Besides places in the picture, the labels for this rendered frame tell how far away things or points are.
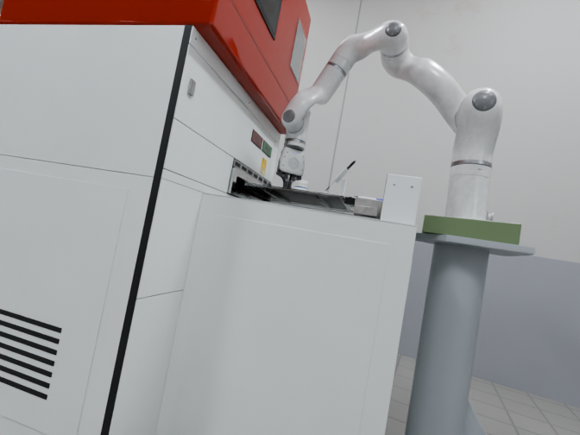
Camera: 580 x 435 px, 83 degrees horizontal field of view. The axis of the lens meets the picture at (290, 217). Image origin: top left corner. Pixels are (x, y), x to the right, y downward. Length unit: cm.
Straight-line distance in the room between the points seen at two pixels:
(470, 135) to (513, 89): 191
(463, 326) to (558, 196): 189
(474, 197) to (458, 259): 20
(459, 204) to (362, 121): 199
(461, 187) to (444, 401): 64
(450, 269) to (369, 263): 32
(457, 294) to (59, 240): 113
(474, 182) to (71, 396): 126
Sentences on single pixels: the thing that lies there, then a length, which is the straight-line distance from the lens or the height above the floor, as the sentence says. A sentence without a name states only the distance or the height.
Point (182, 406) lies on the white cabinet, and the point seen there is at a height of 19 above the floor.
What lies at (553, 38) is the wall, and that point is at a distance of 331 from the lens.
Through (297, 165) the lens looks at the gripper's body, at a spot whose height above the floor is 101.
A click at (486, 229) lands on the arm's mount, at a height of 85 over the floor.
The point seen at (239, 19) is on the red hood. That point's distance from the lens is 113.
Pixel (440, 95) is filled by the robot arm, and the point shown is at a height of 130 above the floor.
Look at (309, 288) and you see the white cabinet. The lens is 92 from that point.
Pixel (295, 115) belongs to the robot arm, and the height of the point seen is 117.
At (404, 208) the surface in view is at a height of 87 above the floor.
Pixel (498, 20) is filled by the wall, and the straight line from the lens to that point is 336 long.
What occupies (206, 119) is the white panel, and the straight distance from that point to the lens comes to 104.
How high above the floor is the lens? 73
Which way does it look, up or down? 3 degrees up
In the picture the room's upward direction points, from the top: 10 degrees clockwise
